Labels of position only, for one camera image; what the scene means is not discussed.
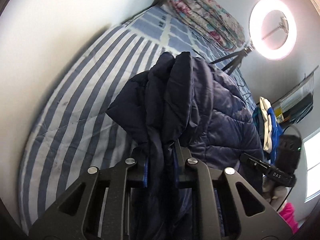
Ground black mini tripod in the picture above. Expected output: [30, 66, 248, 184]
[210, 46, 254, 75]

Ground grey gloved right hand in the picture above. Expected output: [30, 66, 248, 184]
[262, 177, 288, 212]

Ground blue checked bed sheet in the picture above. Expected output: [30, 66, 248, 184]
[122, 3, 235, 66]

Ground dark hanging clothes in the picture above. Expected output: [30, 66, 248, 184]
[279, 93, 313, 125]

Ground blue folded garment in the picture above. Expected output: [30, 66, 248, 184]
[252, 96, 283, 164]

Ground floral folded quilt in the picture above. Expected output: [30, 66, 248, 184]
[166, 0, 245, 51]

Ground striped hanging cloth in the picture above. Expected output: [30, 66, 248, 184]
[279, 75, 314, 112]

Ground bright ring light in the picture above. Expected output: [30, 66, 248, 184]
[249, 0, 297, 60]

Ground blue striped bed quilt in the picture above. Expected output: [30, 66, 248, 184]
[18, 24, 175, 231]

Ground navy blue puffer jacket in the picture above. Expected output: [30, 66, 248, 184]
[106, 52, 264, 239]

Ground yellow green box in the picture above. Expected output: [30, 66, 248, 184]
[273, 107, 284, 124]

